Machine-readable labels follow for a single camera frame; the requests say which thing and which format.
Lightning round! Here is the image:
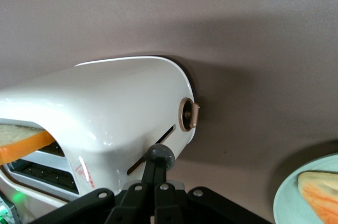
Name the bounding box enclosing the brown table mat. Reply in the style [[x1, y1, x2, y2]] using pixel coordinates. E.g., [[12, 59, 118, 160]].
[[0, 0, 338, 224]]

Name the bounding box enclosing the white two-slot toaster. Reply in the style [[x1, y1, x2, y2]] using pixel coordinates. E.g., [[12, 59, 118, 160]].
[[0, 54, 198, 224]]

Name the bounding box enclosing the triangular golden pastry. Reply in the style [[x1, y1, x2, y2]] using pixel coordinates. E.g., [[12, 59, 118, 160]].
[[297, 170, 338, 224]]

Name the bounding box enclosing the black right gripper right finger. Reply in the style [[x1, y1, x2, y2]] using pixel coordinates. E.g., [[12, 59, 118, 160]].
[[154, 155, 273, 224]]

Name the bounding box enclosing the toast slice with orange crust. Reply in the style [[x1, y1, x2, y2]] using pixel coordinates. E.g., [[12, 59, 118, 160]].
[[0, 123, 55, 166]]

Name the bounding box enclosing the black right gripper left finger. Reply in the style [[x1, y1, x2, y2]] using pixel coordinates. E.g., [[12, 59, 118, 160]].
[[27, 154, 157, 224]]

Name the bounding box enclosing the grey toaster lever knob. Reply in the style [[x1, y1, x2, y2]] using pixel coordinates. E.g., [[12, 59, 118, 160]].
[[146, 143, 176, 170]]

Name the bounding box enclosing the pale green round plate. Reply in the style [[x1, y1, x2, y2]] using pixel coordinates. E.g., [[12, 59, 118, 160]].
[[273, 152, 338, 224]]

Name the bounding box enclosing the copper toaster dial knob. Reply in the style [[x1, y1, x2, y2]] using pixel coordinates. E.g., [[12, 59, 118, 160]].
[[178, 97, 201, 132]]

